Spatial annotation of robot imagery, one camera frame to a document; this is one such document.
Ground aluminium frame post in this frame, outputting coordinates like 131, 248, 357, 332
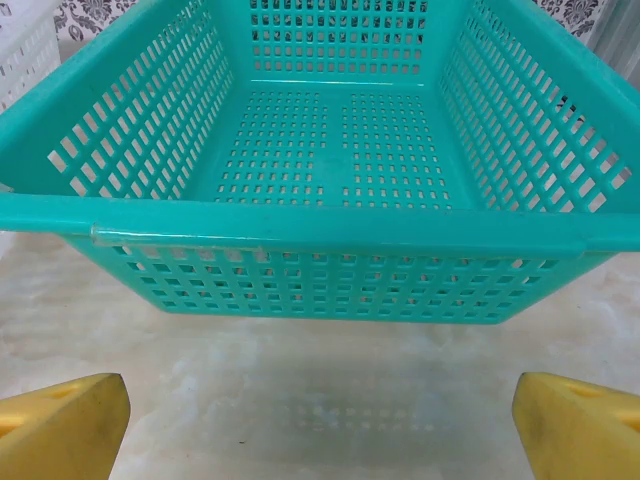
589, 0, 640, 86

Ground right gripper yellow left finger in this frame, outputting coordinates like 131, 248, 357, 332
0, 372, 133, 480

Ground white plastic basket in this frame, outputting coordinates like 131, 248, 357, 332
0, 0, 62, 114

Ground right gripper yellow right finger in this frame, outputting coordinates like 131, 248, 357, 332
511, 370, 640, 480

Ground teal plastic basket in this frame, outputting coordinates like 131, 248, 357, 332
0, 0, 640, 326

